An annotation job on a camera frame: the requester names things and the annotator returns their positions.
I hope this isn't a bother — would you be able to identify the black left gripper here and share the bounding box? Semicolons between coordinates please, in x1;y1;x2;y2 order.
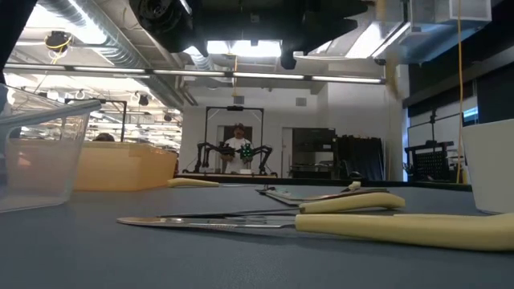
200;0;369;71

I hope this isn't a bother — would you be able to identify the gold fork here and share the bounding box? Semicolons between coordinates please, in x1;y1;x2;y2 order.
299;188;390;202

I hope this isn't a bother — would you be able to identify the yellow-handled steel fork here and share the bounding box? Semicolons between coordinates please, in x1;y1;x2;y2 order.
159;191;406;220

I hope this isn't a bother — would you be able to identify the yellow-handled steel knife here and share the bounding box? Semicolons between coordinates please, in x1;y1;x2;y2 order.
116;212;514;253
167;177;258;189
216;211;514;224

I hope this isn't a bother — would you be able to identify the dark shelf unit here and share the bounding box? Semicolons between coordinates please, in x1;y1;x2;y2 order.
291;127;339;180

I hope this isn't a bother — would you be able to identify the black curtain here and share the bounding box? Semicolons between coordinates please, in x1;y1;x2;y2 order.
336;136;386;181

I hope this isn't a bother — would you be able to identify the white ceiling unit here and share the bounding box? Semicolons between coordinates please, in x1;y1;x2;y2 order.
448;0;493;22

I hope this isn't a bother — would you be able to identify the black pole stand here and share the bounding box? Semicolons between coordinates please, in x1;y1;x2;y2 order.
425;107;441;142

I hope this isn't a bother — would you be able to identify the blue lit screen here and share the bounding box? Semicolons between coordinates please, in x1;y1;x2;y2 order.
461;105;480;124

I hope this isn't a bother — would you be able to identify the black perforated rack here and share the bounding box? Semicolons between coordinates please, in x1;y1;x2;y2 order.
404;139;455;182

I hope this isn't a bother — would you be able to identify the white plastic bin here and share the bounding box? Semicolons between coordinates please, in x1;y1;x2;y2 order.
460;118;514;215

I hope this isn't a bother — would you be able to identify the long ceiling light strip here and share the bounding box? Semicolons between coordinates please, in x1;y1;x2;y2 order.
0;62;386;85

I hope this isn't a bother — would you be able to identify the orange plastic bin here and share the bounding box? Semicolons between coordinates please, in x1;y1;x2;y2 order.
74;140;178;193

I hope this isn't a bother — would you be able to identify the blue-grey table mat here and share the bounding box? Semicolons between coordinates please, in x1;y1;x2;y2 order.
0;182;514;289

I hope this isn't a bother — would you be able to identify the clear plastic bin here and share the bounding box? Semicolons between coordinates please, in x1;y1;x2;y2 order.
0;83;102;214

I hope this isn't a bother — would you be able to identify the background black rig frame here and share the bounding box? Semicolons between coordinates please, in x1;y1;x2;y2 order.
63;98;129;144
204;105;265;177

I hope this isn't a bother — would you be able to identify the yellow hanging cable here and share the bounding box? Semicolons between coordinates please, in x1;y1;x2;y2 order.
455;0;466;185

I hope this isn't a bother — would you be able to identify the black table frame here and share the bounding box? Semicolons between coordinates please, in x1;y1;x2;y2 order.
174;173;471;192

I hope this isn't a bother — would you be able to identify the silver ceiling duct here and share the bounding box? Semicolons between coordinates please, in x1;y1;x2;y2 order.
34;0;190;112

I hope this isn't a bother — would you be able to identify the black yellow cable reel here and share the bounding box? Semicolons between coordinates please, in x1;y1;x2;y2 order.
43;30;74;55

